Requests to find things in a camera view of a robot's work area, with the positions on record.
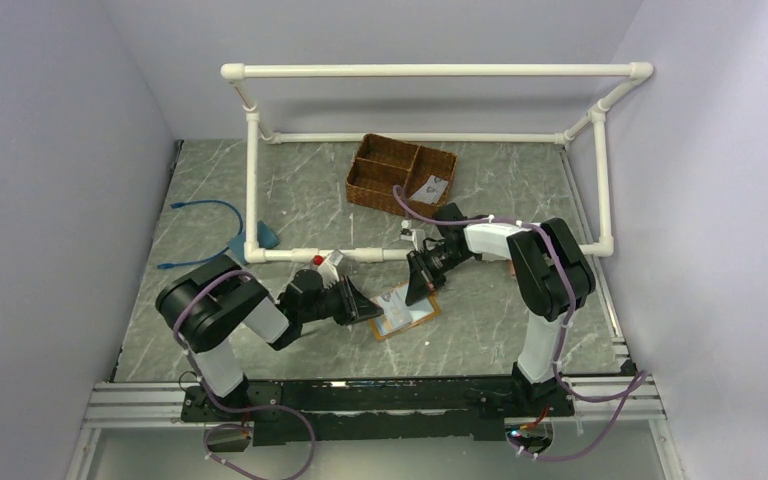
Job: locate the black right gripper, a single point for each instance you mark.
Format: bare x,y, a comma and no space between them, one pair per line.
422,280

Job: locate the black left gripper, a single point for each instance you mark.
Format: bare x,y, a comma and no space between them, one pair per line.
355,305

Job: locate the blue credit cards stack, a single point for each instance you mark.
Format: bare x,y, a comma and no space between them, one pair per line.
397,312

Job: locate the orange card holder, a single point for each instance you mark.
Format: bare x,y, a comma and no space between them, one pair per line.
400,318

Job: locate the white patterned credit card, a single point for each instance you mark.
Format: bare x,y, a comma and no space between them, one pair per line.
432,191

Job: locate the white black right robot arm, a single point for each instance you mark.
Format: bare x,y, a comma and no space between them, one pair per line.
552,274

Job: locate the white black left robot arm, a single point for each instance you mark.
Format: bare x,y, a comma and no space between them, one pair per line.
204,307

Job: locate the teal blue pouch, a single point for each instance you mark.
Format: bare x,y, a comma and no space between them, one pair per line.
266,238

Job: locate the brown woven wicker basket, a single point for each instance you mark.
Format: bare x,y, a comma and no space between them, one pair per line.
381,163

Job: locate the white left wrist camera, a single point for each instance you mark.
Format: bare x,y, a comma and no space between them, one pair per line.
333,266

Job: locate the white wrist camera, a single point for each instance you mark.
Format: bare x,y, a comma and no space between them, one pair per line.
415,235
333,266

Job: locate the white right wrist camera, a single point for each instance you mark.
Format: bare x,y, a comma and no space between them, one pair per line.
415,235

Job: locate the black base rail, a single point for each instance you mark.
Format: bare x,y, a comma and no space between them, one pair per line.
281,411

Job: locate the aluminium extrusion frame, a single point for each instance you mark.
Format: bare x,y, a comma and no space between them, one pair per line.
155,405

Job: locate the white PVC pipe frame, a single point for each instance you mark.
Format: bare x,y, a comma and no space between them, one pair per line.
632,75

